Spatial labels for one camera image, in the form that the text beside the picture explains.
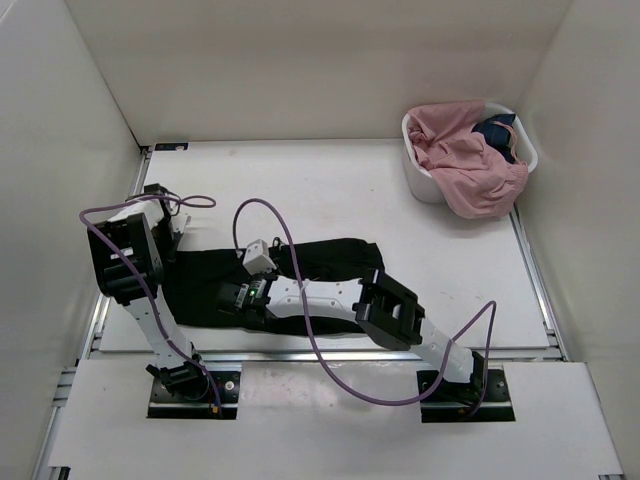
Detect black trousers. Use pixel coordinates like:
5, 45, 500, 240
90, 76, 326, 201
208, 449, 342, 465
162, 238, 385, 336

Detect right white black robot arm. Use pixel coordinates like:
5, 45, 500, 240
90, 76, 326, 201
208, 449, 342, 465
215, 269, 488, 406

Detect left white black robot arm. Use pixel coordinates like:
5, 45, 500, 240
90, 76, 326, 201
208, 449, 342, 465
79, 184, 216, 402

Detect blue label sticker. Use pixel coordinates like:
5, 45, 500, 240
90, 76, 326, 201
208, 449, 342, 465
154, 142, 189, 152

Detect white front cover board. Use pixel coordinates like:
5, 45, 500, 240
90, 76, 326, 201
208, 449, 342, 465
50, 358, 622, 479

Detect white laundry basket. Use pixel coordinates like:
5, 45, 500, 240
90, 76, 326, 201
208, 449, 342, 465
401, 101, 539, 204

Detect pink garment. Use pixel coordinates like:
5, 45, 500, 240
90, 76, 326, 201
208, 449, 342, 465
407, 100, 530, 220

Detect navy blue garment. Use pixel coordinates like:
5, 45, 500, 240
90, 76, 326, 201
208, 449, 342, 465
472, 114, 518, 164

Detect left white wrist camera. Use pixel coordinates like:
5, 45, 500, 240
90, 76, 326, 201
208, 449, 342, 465
170, 213, 191, 235

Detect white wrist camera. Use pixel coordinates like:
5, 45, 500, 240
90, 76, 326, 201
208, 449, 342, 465
242, 239, 277, 275
170, 213, 191, 235

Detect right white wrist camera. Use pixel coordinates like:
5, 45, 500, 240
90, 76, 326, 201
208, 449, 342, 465
242, 239, 277, 275

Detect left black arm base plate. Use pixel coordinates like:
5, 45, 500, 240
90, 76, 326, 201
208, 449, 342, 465
147, 368, 241, 420

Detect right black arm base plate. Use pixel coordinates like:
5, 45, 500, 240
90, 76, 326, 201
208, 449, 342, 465
420, 369, 516, 424

